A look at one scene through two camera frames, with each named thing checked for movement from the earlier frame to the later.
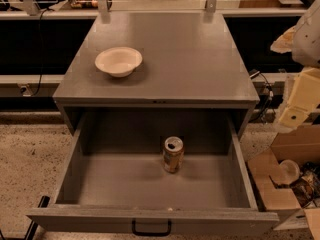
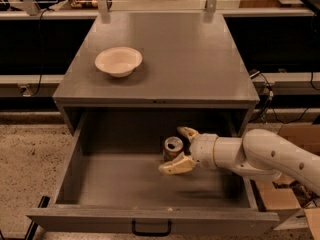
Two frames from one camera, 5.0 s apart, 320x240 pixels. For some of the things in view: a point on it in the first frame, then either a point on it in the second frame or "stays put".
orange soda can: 173,154 stays put
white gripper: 307,40 -> 203,149
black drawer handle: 154,233 stays put
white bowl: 118,61 stays put
